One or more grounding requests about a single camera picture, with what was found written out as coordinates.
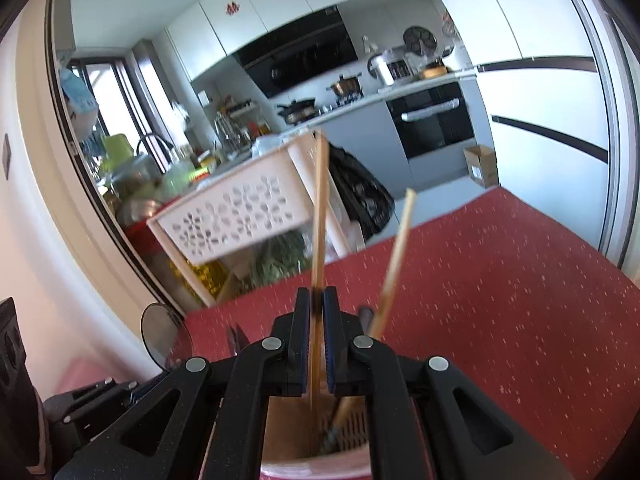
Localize open cardboard box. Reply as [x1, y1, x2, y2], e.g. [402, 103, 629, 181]
[462, 144, 501, 188]

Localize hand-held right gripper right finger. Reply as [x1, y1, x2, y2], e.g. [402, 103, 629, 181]
[321, 286, 576, 480]

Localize black trash bag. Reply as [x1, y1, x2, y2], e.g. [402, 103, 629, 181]
[327, 144, 396, 243]

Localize green plastic container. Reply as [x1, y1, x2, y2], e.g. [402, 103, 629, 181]
[101, 133, 135, 161]

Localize curved sink faucet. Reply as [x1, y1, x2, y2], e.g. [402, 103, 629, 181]
[135, 134, 173, 171]

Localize black range hood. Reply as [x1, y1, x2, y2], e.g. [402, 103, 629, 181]
[234, 5, 360, 100]

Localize silver electric pressure cooker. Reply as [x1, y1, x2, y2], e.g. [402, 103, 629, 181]
[367, 49, 412, 86]

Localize white upper kitchen cabinets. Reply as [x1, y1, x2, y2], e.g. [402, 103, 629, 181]
[165, 0, 418, 81]

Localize black wok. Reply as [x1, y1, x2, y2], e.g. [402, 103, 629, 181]
[276, 98, 318, 125]

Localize sliding door frame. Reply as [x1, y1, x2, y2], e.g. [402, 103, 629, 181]
[44, 0, 188, 318]
[547, 0, 640, 273]

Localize black built-in oven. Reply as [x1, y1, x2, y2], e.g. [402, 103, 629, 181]
[385, 81, 476, 161]

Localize bagged green vegetables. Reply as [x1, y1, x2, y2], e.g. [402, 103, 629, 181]
[247, 232, 308, 288]

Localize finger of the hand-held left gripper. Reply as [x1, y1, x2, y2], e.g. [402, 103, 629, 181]
[44, 377, 168, 441]

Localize white refrigerator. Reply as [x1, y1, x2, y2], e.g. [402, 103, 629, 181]
[417, 0, 613, 251]

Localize white plastic utensil holder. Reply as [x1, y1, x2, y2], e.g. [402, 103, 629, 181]
[260, 394, 375, 480]

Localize white flower-cutout storage cart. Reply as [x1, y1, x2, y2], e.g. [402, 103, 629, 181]
[146, 129, 362, 308]

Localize white spice rack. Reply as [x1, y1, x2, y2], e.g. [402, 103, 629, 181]
[215, 101, 263, 143]

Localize gold foil package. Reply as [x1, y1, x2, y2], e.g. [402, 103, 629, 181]
[167, 259, 226, 303]

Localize grey kitchen counter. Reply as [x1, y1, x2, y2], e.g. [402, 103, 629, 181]
[250, 72, 493, 196]

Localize black round divided pan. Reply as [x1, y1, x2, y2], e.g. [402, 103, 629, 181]
[403, 26, 438, 56]

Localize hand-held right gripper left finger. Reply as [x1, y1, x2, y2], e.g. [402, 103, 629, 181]
[54, 287, 313, 480]

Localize blue white plastic bag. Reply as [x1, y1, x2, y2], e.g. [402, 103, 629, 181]
[56, 66, 101, 117]

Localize metal pot lid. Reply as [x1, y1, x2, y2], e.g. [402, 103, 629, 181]
[116, 197, 166, 226]

